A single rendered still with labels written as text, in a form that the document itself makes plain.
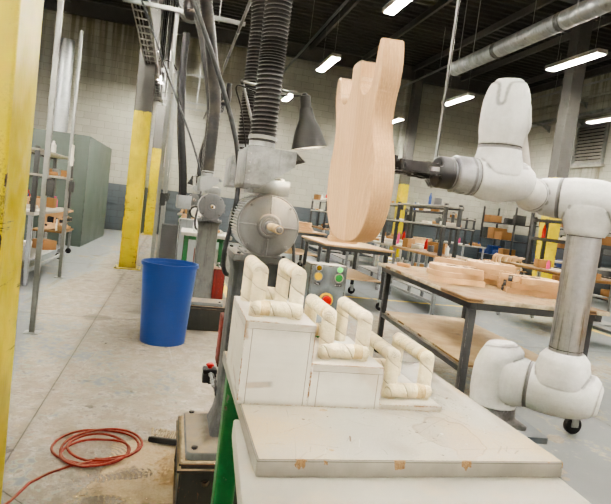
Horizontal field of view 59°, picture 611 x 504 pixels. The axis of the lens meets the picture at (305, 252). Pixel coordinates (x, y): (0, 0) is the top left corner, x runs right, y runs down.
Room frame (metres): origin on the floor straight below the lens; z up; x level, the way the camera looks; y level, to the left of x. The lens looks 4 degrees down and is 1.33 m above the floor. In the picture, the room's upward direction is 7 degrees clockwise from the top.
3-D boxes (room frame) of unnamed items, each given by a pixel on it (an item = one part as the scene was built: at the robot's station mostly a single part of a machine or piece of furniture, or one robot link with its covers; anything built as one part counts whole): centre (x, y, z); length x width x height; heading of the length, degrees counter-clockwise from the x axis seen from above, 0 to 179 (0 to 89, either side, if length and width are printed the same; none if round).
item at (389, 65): (1.11, -0.12, 1.64); 0.07 x 0.04 x 0.10; 13
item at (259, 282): (1.12, 0.09, 1.15); 0.03 x 0.03 x 0.09
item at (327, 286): (2.33, -0.06, 0.99); 0.24 x 0.21 x 0.26; 14
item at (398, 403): (1.28, -0.24, 0.94); 0.27 x 0.15 x 0.01; 14
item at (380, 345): (1.27, -0.21, 1.04); 0.20 x 0.03 x 0.03; 13
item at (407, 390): (1.19, -0.27, 0.96); 0.11 x 0.03 x 0.03; 104
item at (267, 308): (1.12, 0.04, 1.12); 0.11 x 0.03 x 0.03; 104
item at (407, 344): (1.29, -0.29, 1.04); 0.20 x 0.03 x 0.03; 13
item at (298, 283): (1.14, 0.01, 1.15); 0.03 x 0.03 x 0.09
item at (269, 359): (1.21, 0.06, 1.02); 0.27 x 0.15 x 0.17; 14
